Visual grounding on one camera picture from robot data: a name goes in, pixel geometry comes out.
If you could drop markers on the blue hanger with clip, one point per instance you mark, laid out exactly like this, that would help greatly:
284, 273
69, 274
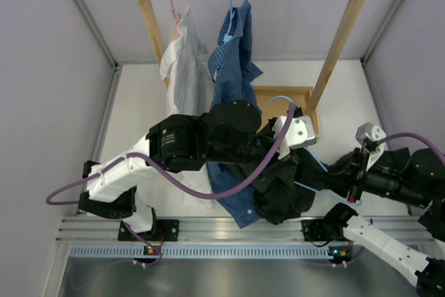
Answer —
231, 27

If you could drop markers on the aluminium mounting rail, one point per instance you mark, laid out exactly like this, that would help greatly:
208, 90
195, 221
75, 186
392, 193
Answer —
207, 230

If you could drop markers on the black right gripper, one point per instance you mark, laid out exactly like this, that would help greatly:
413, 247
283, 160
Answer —
358, 180

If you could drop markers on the light blue slotted cable duct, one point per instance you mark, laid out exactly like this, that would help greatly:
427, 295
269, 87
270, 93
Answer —
211, 252

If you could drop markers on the pink wire hanger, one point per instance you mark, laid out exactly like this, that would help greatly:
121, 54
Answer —
177, 19

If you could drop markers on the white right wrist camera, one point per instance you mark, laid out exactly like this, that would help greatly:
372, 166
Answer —
368, 136

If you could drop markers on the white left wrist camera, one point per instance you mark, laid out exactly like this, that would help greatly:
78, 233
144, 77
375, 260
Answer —
301, 133

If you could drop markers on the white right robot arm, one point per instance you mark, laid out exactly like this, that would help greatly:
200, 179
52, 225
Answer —
417, 178

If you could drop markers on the dark pinstriped shirt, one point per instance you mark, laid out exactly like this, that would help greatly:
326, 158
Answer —
276, 197

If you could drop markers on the light blue wire hanger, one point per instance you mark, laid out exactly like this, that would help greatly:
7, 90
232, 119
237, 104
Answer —
312, 174

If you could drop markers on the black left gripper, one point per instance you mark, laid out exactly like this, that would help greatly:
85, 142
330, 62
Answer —
268, 131

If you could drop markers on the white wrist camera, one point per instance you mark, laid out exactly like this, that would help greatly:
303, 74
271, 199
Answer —
368, 136
301, 133

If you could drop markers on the blue checked shirt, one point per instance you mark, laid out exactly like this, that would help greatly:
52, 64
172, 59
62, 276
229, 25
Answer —
233, 71

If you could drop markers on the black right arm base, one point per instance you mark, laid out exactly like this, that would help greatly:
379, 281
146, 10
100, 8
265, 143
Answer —
323, 230

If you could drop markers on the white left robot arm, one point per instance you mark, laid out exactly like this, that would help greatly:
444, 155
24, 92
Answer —
176, 148

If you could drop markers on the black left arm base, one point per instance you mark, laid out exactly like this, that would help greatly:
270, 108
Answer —
163, 230

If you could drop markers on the white shirt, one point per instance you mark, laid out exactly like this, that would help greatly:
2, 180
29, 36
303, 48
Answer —
190, 89

